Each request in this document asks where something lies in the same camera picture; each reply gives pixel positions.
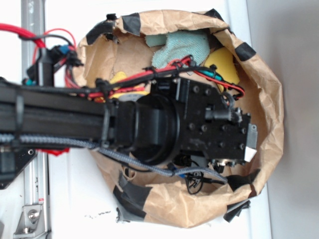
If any metal corner bracket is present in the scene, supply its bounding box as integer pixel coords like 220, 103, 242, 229
13, 204, 45, 239

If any yellow sponge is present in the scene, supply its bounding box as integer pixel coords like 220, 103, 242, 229
202, 47, 240, 85

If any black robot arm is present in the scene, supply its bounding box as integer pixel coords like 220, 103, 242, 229
0, 78, 258, 165

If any yellow cloth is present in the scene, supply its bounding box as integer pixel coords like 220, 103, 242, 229
109, 71, 149, 102

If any grey braided cable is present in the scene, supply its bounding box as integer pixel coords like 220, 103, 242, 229
0, 134, 228, 185

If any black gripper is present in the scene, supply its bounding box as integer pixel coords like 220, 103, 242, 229
151, 78, 258, 164

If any brown paper bag bin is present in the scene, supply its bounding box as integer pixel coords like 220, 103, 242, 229
74, 9, 284, 228

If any red cable bundle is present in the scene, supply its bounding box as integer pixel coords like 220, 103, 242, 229
0, 22, 245, 103

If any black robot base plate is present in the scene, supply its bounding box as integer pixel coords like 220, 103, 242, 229
0, 148, 37, 190

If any teal sponge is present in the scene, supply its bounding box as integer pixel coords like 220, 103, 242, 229
145, 34, 166, 47

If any aluminium extrusion rail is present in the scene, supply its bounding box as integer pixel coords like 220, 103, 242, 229
20, 0, 52, 239

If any teal terry cloth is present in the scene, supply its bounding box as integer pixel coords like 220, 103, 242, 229
152, 30, 210, 68

